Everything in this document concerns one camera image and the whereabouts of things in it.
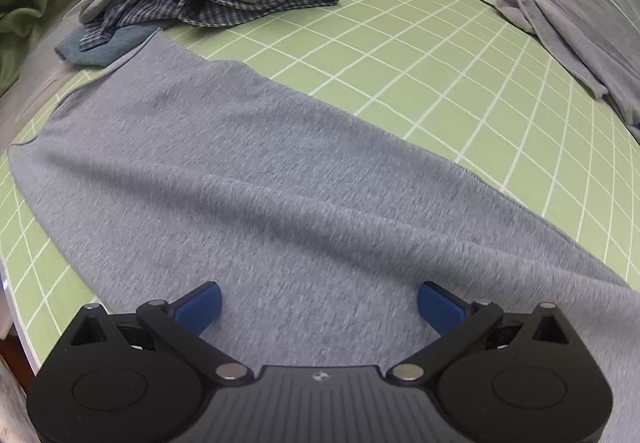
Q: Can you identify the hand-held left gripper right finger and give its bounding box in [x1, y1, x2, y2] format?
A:
[387, 280, 584, 384]

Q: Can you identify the green grid cutting mat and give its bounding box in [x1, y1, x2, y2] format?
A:
[0, 0, 640, 374]

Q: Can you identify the plain grey knit garment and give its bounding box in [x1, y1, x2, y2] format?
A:
[9, 30, 640, 443]

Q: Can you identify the blue plaid shirt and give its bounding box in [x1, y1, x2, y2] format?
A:
[79, 0, 342, 52]

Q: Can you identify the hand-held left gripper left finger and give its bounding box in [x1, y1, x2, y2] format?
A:
[60, 281, 255, 384]

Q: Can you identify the blue denim cloth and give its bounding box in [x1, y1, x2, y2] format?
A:
[54, 22, 165, 70]

